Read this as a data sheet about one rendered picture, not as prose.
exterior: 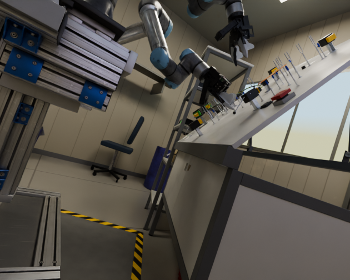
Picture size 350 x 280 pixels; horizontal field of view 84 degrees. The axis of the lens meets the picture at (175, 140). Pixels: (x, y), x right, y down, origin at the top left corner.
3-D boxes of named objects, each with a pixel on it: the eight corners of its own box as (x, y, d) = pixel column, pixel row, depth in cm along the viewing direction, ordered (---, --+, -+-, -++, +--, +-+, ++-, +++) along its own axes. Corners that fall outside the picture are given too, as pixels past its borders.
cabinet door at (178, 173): (170, 215, 119) (191, 155, 120) (163, 191, 173) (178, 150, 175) (173, 216, 119) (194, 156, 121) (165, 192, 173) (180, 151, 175)
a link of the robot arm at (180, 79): (156, 73, 92) (173, 55, 89) (169, 84, 101) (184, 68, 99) (165, 83, 88) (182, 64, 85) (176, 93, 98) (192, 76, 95)
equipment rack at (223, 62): (142, 229, 178) (208, 44, 186) (144, 206, 238) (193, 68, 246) (193, 244, 184) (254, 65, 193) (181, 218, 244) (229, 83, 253)
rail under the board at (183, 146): (221, 164, 61) (228, 145, 62) (173, 148, 178) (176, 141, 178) (236, 170, 62) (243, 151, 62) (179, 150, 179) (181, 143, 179)
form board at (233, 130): (178, 143, 179) (177, 141, 179) (263, 84, 190) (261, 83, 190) (234, 149, 62) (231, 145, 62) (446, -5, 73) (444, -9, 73)
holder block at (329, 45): (327, 53, 111) (319, 39, 110) (340, 47, 100) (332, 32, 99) (319, 58, 112) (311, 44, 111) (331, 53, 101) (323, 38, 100)
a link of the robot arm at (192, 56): (180, 64, 99) (193, 51, 97) (194, 78, 96) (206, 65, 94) (175, 57, 91) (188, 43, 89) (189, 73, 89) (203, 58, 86)
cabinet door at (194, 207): (186, 280, 64) (225, 167, 66) (169, 215, 118) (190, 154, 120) (194, 281, 64) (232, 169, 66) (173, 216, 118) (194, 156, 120)
